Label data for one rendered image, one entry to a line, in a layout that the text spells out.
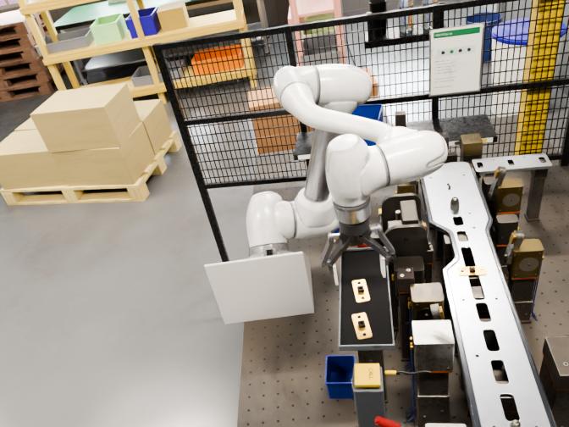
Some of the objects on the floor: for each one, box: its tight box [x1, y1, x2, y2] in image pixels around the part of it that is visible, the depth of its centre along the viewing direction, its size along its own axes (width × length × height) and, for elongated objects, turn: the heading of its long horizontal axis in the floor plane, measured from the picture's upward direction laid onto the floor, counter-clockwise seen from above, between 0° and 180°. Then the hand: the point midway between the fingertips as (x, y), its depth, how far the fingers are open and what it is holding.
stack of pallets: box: [0, 10, 67, 102], centre depth 701 cm, size 135×93×96 cm
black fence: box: [152, 0, 569, 263], centre depth 259 cm, size 14×197×155 cm, turn 97°
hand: (359, 274), depth 135 cm, fingers open, 12 cm apart
